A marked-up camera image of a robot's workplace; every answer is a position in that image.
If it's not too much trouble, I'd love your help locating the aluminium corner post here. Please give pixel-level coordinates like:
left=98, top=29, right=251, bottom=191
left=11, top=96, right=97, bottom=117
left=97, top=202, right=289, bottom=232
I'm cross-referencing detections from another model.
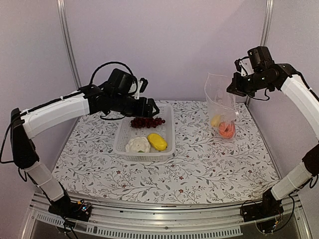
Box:
left=56, top=0, right=82, bottom=88
left=260, top=0, right=274, bottom=46

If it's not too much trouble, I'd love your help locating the yellow toy mango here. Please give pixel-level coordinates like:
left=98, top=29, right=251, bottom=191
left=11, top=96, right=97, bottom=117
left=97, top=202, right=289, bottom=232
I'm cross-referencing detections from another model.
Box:
left=147, top=133, right=167, bottom=151

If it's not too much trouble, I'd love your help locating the aluminium front rail frame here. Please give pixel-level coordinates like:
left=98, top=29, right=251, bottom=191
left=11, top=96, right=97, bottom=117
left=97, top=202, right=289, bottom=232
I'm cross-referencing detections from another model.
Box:
left=19, top=192, right=313, bottom=239

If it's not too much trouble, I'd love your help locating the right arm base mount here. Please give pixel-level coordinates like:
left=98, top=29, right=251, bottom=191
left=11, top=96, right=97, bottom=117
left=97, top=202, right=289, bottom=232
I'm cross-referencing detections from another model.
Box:
left=240, top=189, right=284, bottom=234

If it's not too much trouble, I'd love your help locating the left aluminium corner post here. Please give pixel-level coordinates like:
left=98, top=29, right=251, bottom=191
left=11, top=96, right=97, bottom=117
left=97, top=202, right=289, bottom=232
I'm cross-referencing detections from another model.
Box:
left=56, top=0, right=82, bottom=88

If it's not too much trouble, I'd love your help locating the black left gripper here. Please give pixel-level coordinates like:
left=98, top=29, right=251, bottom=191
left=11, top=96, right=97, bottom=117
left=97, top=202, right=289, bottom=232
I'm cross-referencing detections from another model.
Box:
left=111, top=93, right=160, bottom=118

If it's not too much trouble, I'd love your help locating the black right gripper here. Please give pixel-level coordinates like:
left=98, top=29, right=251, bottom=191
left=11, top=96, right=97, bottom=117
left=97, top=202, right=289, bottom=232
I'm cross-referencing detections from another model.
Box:
left=226, top=70, right=273, bottom=97

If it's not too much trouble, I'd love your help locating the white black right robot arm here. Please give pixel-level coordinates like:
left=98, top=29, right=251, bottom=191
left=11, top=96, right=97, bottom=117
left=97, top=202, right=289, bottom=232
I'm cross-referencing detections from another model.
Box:
left=227, top=63, right=319, bottom=217

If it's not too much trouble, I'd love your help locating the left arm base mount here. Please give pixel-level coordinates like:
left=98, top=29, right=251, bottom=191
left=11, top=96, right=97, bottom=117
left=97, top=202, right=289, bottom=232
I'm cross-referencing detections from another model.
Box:
left=48, top=194, right=92, bottom=222

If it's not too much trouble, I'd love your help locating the orange toy pumpkin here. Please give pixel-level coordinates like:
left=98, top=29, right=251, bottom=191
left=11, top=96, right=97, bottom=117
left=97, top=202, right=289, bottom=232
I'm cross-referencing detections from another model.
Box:
left=218, top=121, right=236, bottom=139

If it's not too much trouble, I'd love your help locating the dark red grape bunch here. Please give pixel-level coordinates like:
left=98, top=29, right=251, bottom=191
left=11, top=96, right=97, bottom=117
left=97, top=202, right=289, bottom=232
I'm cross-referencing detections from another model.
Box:
left=130, top=117, right=165, bottom=128

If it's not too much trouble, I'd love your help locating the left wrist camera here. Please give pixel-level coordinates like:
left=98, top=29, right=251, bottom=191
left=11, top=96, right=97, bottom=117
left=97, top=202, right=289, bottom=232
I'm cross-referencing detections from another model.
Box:
left=103, top=68, right=148, bottom=100

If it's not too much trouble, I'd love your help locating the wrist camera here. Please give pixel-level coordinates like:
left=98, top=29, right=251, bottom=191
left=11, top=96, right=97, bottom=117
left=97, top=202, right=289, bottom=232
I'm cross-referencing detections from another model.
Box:
left=103, top=68, right=148, bottom=100
left=234, top=46, right=275, bottom=76

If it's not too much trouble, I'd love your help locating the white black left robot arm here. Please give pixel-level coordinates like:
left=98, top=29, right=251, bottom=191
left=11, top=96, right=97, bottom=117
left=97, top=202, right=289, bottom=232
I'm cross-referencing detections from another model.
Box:
left=5, top=62, right=160, bottom=216

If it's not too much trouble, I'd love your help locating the white perforated plastic basket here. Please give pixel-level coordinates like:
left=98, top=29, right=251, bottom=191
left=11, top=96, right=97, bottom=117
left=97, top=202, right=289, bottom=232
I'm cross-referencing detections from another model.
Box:
left=113, top=101, right=175, bottom=162

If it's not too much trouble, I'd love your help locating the right aluminium corner post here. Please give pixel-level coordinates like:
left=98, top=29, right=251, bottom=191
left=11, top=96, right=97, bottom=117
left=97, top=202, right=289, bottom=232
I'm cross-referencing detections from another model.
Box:
left=260, top=0, right=274, bottom=46

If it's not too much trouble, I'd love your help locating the white toy cauliflower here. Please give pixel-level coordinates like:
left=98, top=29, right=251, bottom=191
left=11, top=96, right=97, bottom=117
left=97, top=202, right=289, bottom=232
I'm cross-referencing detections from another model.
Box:
left=125, top=136, right=151, bottom=153

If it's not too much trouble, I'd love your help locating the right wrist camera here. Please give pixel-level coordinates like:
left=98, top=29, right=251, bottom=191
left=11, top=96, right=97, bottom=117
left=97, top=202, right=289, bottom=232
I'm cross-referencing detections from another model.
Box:
left=234, top=46, right=275, bottom=76

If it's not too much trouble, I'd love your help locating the clear zip top bag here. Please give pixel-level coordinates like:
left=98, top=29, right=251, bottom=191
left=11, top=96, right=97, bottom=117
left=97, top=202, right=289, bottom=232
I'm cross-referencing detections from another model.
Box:
left=204, top=73, right=238, bottom=139

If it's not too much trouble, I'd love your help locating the floral patterned table mat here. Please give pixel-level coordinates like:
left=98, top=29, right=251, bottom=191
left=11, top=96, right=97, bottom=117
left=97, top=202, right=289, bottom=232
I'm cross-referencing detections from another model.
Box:
left=53, top=101, right=279, bottom=204

